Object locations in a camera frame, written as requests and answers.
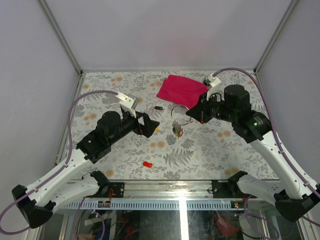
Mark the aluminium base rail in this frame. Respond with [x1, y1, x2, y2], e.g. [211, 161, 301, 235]
[39, 179, 283, 200]

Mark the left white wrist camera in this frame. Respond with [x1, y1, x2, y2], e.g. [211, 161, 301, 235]
[116, 92, 139, 118]

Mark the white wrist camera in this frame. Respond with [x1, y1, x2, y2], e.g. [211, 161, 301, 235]
[202, 73, 221, 100]
[116, 92, 139, 118]

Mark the white slotted cable duct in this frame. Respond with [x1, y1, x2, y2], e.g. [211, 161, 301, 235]
[62, 199, 233, 211]

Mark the large metal keyring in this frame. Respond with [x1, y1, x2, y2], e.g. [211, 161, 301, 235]
[170, 104, 193, 126]

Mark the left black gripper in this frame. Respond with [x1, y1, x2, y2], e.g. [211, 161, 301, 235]
[109, 110, 160, 147]

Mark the magenta cloth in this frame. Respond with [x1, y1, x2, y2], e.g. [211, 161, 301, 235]
[156, 75, 208, 109]

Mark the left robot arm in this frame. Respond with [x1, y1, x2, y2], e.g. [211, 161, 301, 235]
[11, 111, 160, 229]

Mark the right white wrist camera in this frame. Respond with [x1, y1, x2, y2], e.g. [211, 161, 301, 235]
[202, 73, 221, 100]

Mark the red key tag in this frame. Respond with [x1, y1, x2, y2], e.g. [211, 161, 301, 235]
[142, 161, 153, 168]

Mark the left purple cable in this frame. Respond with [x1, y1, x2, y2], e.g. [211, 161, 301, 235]
[0, 90, 120, 235]

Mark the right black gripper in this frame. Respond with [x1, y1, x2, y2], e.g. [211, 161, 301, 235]
[186, 90, 237, 124]

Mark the bunch of tagged keys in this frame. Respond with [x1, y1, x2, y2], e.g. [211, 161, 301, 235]
[172, 124, 183, 138]

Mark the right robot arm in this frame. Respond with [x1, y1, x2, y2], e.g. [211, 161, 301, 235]
[186, 84, 320, 222]

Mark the floral table mat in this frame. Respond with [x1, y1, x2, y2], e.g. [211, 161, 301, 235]
[71, 71, 276, 180]

